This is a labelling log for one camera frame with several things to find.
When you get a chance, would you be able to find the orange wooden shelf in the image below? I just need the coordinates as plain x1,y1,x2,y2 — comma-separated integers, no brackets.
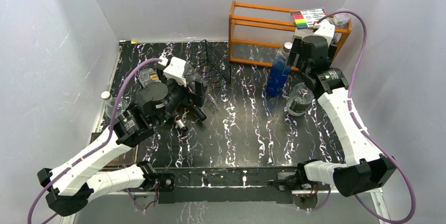
228,1,352,67

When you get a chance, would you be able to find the dark green wine bottle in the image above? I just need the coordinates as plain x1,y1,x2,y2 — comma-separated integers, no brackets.
174,113,189,133

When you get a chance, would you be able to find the purple cable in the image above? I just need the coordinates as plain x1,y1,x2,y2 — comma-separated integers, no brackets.
315,9,417,224
27,57,164,224

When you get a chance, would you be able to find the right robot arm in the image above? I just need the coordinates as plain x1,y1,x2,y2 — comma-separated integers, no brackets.
289,35,396,197

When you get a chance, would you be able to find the white red small box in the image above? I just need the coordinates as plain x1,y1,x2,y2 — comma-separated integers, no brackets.
293,28,314,42

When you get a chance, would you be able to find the brown book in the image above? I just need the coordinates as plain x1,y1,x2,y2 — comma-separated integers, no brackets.
89,131,138,171

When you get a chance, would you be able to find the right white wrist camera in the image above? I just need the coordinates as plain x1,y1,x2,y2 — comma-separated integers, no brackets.
313,20,336,45

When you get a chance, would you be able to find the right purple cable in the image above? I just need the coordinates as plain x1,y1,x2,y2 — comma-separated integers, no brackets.
315,9,417,224

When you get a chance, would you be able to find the clear plastic lidded cup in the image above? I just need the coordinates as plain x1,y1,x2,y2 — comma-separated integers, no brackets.
332,8,351,28

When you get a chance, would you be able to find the clear round silver-cap bottle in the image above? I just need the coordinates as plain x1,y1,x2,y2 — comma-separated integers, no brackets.
285,83,315,117

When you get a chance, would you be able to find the coloured marker pen pack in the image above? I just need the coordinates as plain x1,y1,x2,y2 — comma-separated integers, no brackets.
290,8,327,29

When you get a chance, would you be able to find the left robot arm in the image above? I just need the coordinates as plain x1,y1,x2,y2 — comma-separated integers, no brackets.
37,78,208,217

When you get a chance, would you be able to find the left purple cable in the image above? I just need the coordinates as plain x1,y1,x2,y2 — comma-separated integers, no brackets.
27,57,164,224

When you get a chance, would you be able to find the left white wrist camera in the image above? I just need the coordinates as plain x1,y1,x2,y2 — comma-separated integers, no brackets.
159,56,187,87

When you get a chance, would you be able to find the clear round flask bottle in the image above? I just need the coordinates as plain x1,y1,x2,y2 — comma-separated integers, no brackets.
101,91,128,119

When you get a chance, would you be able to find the black base frame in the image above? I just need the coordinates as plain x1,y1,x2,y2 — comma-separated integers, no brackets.
155,167,302,204

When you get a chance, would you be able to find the clear square liquor bottle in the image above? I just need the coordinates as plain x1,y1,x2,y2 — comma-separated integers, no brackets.
137,68,161,89

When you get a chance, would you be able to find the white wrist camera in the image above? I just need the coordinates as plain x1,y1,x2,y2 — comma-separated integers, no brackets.
313,20,336,45
159,56,187,87

